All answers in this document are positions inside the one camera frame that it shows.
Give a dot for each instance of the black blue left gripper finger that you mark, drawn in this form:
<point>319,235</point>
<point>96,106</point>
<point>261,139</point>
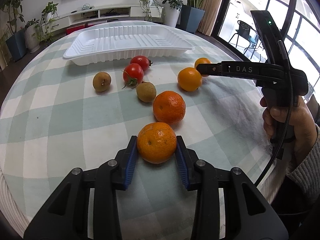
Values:
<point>64,215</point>

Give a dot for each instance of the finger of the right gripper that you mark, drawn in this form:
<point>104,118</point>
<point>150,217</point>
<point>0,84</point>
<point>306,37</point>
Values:
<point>209,69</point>

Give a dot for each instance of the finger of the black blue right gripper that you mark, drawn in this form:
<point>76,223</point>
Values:
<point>248,215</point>

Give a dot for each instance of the small orange fruit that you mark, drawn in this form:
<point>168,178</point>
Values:
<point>201,60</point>

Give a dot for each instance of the smooth orange fruit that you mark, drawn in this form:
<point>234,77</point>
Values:
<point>189,79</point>

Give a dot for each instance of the orange mandarin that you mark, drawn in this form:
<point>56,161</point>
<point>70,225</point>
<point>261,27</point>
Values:
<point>169,107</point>
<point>156,142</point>

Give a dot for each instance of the brown longan fruit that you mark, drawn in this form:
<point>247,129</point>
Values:
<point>101,81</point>
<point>146,92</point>

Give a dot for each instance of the red tomato with stem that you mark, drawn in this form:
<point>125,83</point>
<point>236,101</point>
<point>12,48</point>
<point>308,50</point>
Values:
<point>133,75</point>

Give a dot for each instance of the grey knit sleeve forearm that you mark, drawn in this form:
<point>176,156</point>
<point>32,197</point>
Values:
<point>305,172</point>

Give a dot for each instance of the person's right hand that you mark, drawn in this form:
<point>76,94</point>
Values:
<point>304,127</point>

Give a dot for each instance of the black balcony chair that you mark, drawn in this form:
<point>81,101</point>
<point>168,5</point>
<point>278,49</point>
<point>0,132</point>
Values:
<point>244,38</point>

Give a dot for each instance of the blue planter tall plant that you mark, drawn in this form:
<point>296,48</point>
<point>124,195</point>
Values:
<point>191,15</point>

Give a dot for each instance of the beige curtain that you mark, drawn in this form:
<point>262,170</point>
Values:
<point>211,9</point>

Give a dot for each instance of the white pot leafy plant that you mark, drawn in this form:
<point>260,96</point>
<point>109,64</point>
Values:
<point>172,9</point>

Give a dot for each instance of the hanging vine plant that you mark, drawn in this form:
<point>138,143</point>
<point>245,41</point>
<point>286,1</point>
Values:
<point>151,9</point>

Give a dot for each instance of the green checked tablecloth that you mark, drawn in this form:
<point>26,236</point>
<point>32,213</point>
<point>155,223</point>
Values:
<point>53,120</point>

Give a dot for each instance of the white plastic tray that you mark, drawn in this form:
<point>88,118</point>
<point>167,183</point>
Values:
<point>125,42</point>

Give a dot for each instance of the left red storage box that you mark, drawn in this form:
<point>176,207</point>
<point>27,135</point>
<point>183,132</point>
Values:
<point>72,29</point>

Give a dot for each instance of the white tv cabinet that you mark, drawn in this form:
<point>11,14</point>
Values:
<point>99,15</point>

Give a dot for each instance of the left trailing pothos plant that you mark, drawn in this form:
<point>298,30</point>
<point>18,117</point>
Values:
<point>43,27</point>

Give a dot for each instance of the left blue planter plant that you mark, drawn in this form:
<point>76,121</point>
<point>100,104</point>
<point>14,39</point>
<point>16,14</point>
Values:
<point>14,38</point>

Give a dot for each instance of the left white pot plant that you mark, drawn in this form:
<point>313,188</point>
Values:
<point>30,33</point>

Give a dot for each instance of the black camera module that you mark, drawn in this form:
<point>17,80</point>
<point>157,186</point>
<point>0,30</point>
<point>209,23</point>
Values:
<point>271,38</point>

